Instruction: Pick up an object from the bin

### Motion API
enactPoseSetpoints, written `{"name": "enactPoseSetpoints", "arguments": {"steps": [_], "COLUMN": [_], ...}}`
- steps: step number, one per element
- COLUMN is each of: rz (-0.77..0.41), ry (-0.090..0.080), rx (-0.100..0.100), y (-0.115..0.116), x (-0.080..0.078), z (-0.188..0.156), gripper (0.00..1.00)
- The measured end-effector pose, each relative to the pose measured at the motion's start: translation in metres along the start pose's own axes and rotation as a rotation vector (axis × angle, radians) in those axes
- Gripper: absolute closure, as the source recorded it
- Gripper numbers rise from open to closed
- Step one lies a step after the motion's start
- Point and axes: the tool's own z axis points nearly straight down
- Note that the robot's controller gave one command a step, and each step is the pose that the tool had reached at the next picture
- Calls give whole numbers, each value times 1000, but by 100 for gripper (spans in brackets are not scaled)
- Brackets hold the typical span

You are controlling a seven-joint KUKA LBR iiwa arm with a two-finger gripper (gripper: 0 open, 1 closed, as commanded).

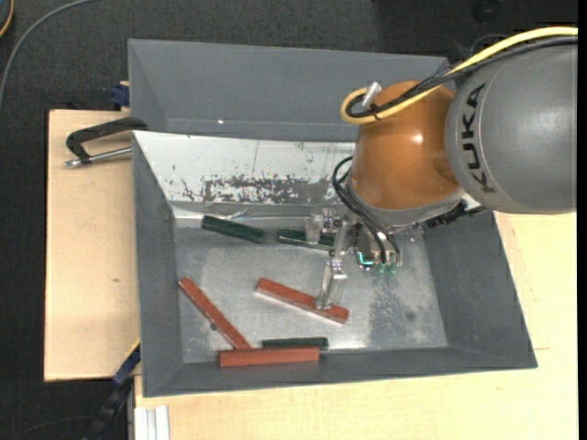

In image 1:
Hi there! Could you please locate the dark green flat block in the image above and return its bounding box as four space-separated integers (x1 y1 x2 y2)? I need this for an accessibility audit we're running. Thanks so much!
261 335 331 350
200 214 268 245
276 227 337 248

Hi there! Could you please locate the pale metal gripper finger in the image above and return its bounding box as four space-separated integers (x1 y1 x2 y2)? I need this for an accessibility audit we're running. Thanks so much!
306 209 343 247
316 258 348 311

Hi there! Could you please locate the red-brown flat block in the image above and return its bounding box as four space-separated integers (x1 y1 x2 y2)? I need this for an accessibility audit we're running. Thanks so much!
217 346 321 369
253 277 351 326
177 276 253 352

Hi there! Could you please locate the grey metal bin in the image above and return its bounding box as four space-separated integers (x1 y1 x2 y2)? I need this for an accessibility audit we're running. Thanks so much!
127 38 538 398

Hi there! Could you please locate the pale wood flat board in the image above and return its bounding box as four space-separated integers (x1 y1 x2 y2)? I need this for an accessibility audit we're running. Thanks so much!
43 107 141 382

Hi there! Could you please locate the black cylinder on white bracket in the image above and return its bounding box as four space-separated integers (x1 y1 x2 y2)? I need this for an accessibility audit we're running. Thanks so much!
419 194 483 234

